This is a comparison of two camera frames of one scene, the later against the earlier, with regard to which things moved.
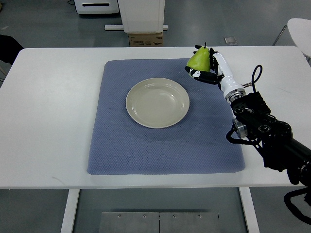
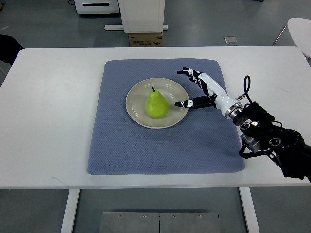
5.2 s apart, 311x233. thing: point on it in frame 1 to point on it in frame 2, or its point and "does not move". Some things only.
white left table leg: [68, 220] does not move
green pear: [199, 60] to [157, 107]
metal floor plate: [159, 222] does not move
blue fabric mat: [203, 142] does not move
